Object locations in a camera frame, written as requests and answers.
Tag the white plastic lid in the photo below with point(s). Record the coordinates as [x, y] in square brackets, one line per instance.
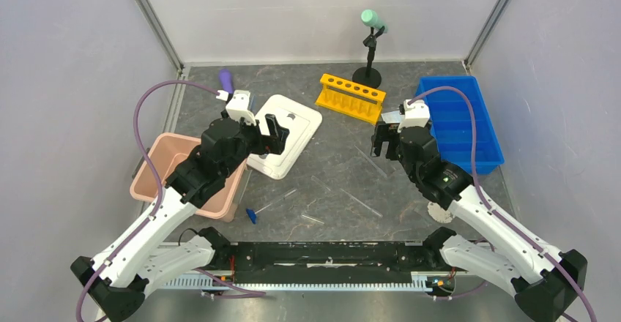
[302, 123]

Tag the blue bulb dropper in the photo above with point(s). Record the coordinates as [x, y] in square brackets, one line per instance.
[252, 214]

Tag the bagged white round pad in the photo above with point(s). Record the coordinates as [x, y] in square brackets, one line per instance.
[433, 212]

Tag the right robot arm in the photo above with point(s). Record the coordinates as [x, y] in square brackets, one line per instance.
[543, 280]

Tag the pink plastic bin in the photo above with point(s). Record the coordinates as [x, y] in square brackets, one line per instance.
[168, 150]

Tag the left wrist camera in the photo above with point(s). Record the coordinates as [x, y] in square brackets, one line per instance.
[238, 106]

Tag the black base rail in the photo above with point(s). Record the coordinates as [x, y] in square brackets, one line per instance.
[320, 266]

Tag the small glass test tube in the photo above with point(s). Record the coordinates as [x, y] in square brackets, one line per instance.
[320, 183]

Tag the straight glass tube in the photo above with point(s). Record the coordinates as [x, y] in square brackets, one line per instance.
[372, 163]

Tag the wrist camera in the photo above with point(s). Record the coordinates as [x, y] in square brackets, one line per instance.
[416, 114]
[238, 106]

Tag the yellow test tube rack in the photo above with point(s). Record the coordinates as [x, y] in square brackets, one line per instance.
[350, 98]

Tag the long glass rod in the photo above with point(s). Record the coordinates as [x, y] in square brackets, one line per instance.
[363, 204]

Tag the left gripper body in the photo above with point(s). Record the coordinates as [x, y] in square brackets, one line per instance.
[259, 143]

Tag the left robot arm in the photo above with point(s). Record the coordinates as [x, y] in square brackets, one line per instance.
[119, 278]

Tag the short glass tube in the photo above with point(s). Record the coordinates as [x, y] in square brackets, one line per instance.
[312, 219]

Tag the packaged face mask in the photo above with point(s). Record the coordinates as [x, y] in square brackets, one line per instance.
[392, 117]

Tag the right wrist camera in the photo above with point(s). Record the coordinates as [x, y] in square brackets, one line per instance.
[416, 114]

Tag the black microphone stand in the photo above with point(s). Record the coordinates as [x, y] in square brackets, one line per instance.
[367, 75]

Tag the blue plastic tray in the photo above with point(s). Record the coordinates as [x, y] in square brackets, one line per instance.
[451, 123]

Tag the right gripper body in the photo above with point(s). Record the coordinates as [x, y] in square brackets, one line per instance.
[387, 132]

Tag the purple microphone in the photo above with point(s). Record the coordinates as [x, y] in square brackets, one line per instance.
[226, 80]

